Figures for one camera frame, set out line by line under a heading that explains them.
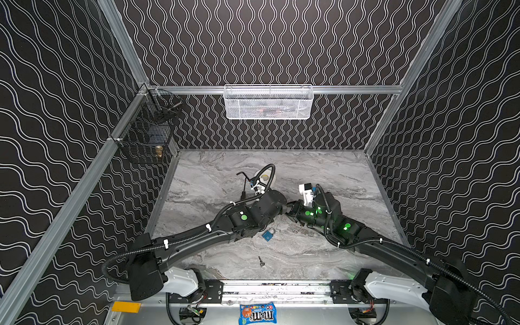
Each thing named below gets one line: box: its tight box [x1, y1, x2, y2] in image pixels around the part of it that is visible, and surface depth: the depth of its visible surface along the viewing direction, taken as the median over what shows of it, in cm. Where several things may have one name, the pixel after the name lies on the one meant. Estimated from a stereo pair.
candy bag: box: [239, 301, 277, 325], surface depth 71 cm
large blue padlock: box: [261, 227, 276, 242], surface depth 90 cm
